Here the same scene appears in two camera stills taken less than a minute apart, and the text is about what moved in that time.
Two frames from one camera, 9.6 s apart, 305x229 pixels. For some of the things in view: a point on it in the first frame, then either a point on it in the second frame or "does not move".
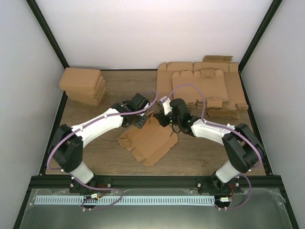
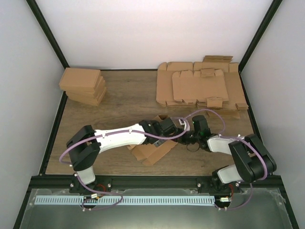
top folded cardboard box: x=80 y=79 does not move
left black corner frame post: x=37 y=12 does not move
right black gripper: x=161 y=119 → x=182 y=140
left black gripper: x=140 y=124 → x=153 y=122
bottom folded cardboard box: x=92 y=98 does not move
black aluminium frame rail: x=59 y=182 does not move
